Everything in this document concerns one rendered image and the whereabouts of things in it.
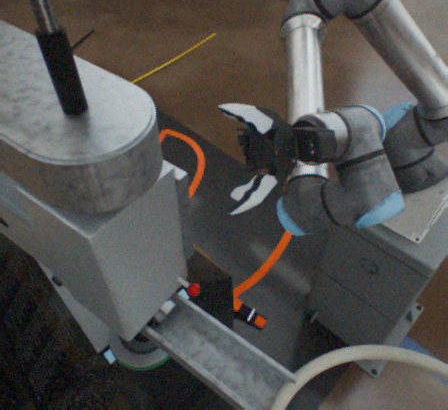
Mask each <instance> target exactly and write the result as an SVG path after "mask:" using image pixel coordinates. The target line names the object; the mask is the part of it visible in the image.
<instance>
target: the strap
mask: <svg viewBox="0 0 448 410"><path fill-rule="evenodd" d="M166 133H167V134H170V135H173V136H176V137H178V138H180V139H182V140H184V141H186V143H189V144H190V145H191V146H192V147H193V148H194V150H195V151H196V154H197V157H198V169H197V174H196V177H195V179H194V180H193V182H192V184H191V186H190V188H189V199H191V197H192V195H193V194H194V192H195V190H196V189H197V186H198V184H199V182H200V180H201V178H202V176H203V173H204V170H205V157H204V154H203V152H202V150H201V149H200V147H199V146H198V145H197V144H196V143H195V142H194V141H193V140H192V139H190V138H189V137H187V136H186V135H184V134H181V133H178V132H173V131H171V130H168V129H166V131H162V132H161V133H160V135H159V137H160V143H161V142H162V141H163V140H164V138H165V136H166ZM291 237H292V234H291V233H289V232H288V231H287V230H286V231H285V233H284V235H283V236H282V239H281V241H280V243H279V244H278V246H276V248H275V250H274V251H273V252H272V255H271V256H270V257H269V258H268V259H267V261H266V262H265V263H264V264H263V265H262V267H261V268H260V269H259V270H258V271H257V272H255V273H254V274H253V275H252V276H251V277H250V278H248V279H247V280H246V281H244V283H243V284H241V285H240V286H237V287H235V288H234V289H233V293H234V298H235V297H238V296H239V295H241V294H242V293H243V292H244V291H245V290H247V289H248V288H249V287H251V286H253V285H254V284H255V283H256V282H257V281H258V280H259V279H261V278H262V277H263V276H264V275H265V274H266V273H267V272H268V270H269V269H270V268H271V267H272V266H273V264H274V263H275V262H276V260H277V259H278V258H279V256H281V254H282V251H283V250H284V248H285V246H287V244H288V242H289V240H290V238H291Z"/></svg>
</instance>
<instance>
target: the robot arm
mask: <svg viewBox="0 0 448 410"><path fill-rule="evenodd" d="M341 14H344V15H345V16H346V17H347V18H348V19H349V20H350V21H351V22H352V23H353V24H354V25H355V27H356V28H357V29H358V30H359V32H360V33H361V34H362V35H363V36H364V38H365V39H366V40H367V41H368V42H369V44H371V46H372V47H373V49H374V50H375V51H376V52H377V53H378V55H379V56H381V57H382V60H383V61H384V62H385V63H386V64H387V66H388V67H389V68H391V69H392V70H393V72H394V73H395V75H396V76H397V78H398V79H399V80H401V81H402V83H403V84H404V85H405V86H406V87H407V89H408V91H410V92H411V94H412V95H413V96H414V97H415V98H416V100H417V101H418V102H417V105H414V106H412V104H411V103H410V102H407V101H406V102H403V103H401V104H398V105H396V106H394V107H393V108H389V109H387V110H386V111H385V112H384V113H382V114H380V112H379V111H378V110H375V109H374V108H372V107H370V106H368V105H358V104H350V105H346V106H343V107H340V108H334V109H329V110H325V106H324V93H323V79H322V73H323V65H322V51H321V43H322V41H323V40H325V38H326V34H327V26H328V24H329V23H330V22H331V21H332V20H333V19H334V18H336V17H338V16H339V15H341ZM280 41H281V43H282V45H283V46H284V47H285V48H286V64H287V83H286V115H287V121H284V120H283V118H282V116H281V115H280V114H279V113H278V112H276V111H274V110H271V109H266V108H262V107H255V106H250V105H244V104H238V103H228V104H223V105H219V106H218V109H219V110H221V111H222V112H223V113H224V115H225V116H227V117H229V118H231V119H234V120H237V121H239V122H241V123H246V124H247V125H248V127H243V128H238V129H237V131H243V134H239V135H238V145H239V146H244V147H243V156H245V164H246V166H248V167H249V168H245V169H242V170H241V171H246V172H252V171H259V170H262V169H265V168H266V169H267V170H268V171H271V172H270V173H269V174H265V173H259V174H258V175H256V176H255V177H254V178H253V179H252V180H251V181H250V182H249V183H248V184H246V185H243V186H241V187H238V188H236V189H234V191H233V192H232V193H231V197H232V198H233V199H235V200H236V201H237V202H235V203H234V206H233V207H232V208H231V209H230V210H229V211H228V213H229V214H230V215H234V214H238V213H241V212H243V211H245V210H247V209H249V208H253V207H254V206H256V205H258V204H259V203H261V202H262V201H265V200H266V199H269V198H271V196H273V195H274V194H276V193H277V192H278V191H279V190H280V189H281V188H282V186H283V185H284V183H285V181H286V180H287V178H288V180H287V195H286V196H282V197H281V199H279V200H278V203H277V213H278V217H279V219H280V221H281V225H282V226H283V227H284V228H285V229H286V230H287V231H288V232H289V233H291V234H292V235H294V236H302V235H311V234H313V232H317V231H320V230H324V229H331V228H334V227H337V226H341V225H347V224H350V223H354V222H355V226H356V227H358V228H359V229H362V228H365V227H369V226H372V225H375V224H376V223H379V222H381V221H386V220H389V219H391V218H392V217H394V216H396V215H398V214H400V213H401V212H402V211H404V210H405V202H404V199H403V197H402V194H401V193H413V192H417V191H421V190H424V189H426V188H430V187H432V186H434V185H436V184H437V183H439V182H441V181H442V180H443V179H445V178H446V177H447V176H448V160H447V159H445V158H444V157H443V156H442V155H441V154H440V153H438V152H437V151H435V149H434V147H433V146H436V145H439V144H441V143H444V142H447V141H448V68H447V67H446V66H445V64H444V63H443V61H442V60H441V59H440V57H439V56H438V55H437V53H436V51H435V50H434V48H433V47H432V46H431V44H430V43H429V42H428V41H427V40H426V38H425V37H424V34H423V33H422V31H421V30H420V29H419V28H418V27H417V25H416V24H415V22H414V21H413V20H412V17H411V15H409V14H408V12H407V11H406V10H405V8H404V7H403V5H402V4H401V3H400V1H399V0H290V2H289V4H288V5H287V7H286V9H285V12H284V14H283V16H282V22H281V27H280ZM328 162H333V164H334V167H335V169H336V174H337V176H338V178H337V179H332V180H330V179H329V174H328ZM257 167H260V168H257ZM254 168H257V169H254Z"/></svg>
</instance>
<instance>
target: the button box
mask: <svg viewBox="0 0 448 410"><path fill-rule="evenodd" d="M173 166H174V165H173ZM174 168H175V169H176V178H175V180H176V188H177V195H178V201H177V203H178V210H179V217H180V225H181V233H182V240H183V247H184V255H185V258H186V259H189V258H190V256H191V255H193V254H194V253H195V250H194V240H193V229H192V219H191V209H190V199H189V189H188V179H187V172H186V171H182V170H180V169H179V168H177V167H176V166H174Z"/></svg>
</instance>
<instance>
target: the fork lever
mask: <svg viewBox="0 0 448 410"><path fill-rule="evenodd" d="M168 300H171V301H172V302H173V303H174V304H175V306H174V307H173V308H172V310H171V312H169V313H168V314H167V315H166V316H165V317H164V318H163V320H162V321H161V322H160V323H159V325H158V326H157V327H156V328H155V329H154V330H153V329H152V328H149V327H148V326H147V325H145V326H144V327H143V328H142V329H141V330H140V331H139V332H140V333H142V334H143V335H144V336H145V337H146V338H147V339H148V340H150V341H151V342H153V343H155V344H156V346H158V347H159V348H160V349H161V350H163V351H164V352H165V353H167V355H169V356H171V357H172V358H173V359H175V360H176V361H177V362H178V363H179V364H180V365H181V366H183V367H184V368H185V369H188V370H189V372H191V373H192V374H193V375H194V376H196V377H197V378H198V379H200V381H201V382H202V383H204V384H205V385H208V386H209V387H210V388H211V389H212V390H213V391H214V392H216V393H217V394H218V395H219V396H221V397H222V398H223V399H224V400H225V401H226V402H227V403H229V404H230V405H233V406H234V407H235V408H236V409H237V410H268V408H269V407H270V405H271V403H272V402H273V398H274V397H275V395H276V394H277V392H278V391H279V390H280V389H281V388H282V387H283V384H284V383H285V382H286V381H290V382H292V383H294V384H296V382H297V379H298V377H297V376H295V374H293V373H292V372H289V371H287V370H286V369H285V368H283V367H282V366H281V365H280V364H278V363H277V362H275V361H274V360H272V359H271V358H270V357H269V356H268V355H266V354H265V353H263V352H260V351H259V350H258V349H257V348H256V347H254V346H253V345H251V344H250V343H248V342H247V341H246V340H245V339H244V338H242V337H241V336H239V335H236V334H235V333H234V332H233V331H232V330H230V329H229V328H227V327H226V326H224V324H222V323H221V322H218V321H217V320H215V319H214V318H213V317H212V316H210V315H209V314H207V313H206V312H205V311H204V310H201V309H200V308H198V307H197V306H195V305H194V304H193V303H192V302H191V301H189V300H188V299H185V298H184V297H183V296H181V295H180V294H179V293H177V292H176V291H175V292H174V293H173V295H172V296H171V297H170V298H169V299H168Z"/></svg>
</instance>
